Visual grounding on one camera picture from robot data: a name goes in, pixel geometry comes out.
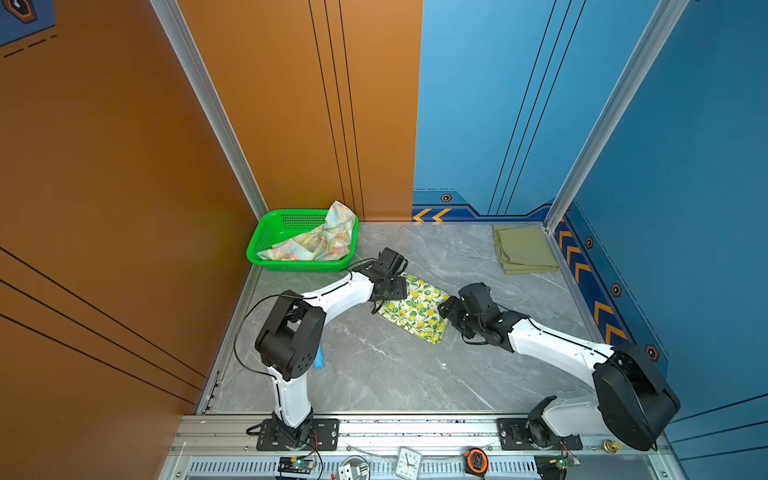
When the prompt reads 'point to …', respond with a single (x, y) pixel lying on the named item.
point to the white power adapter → (346, 473)
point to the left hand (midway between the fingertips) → (399, 286)
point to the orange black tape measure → (476, 462)
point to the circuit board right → (563, 464)
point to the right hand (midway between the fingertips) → (442, 312)
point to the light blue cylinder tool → (319, 361)
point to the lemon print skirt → (419, 311)
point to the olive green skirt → (523, 248)
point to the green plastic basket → (275, 226)
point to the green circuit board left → (291, 464)
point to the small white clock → (408, 463)
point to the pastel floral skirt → (329, 241)
